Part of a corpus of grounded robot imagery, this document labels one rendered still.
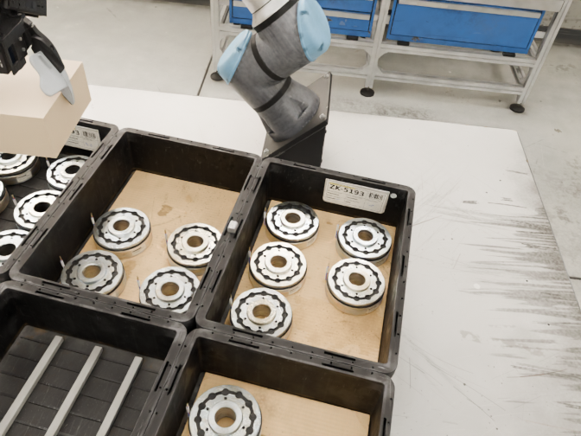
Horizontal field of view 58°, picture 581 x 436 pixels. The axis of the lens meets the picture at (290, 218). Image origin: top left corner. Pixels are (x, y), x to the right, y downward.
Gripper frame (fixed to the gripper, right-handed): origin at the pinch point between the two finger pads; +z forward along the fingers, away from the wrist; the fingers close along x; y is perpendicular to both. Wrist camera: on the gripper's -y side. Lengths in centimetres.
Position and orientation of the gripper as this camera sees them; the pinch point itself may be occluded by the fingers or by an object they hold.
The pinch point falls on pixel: (29, 96)
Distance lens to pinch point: 94.9
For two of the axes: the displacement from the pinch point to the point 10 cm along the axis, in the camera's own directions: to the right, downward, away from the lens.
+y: -0.8, 7.2, -6.8
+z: -0.7, 6.8, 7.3
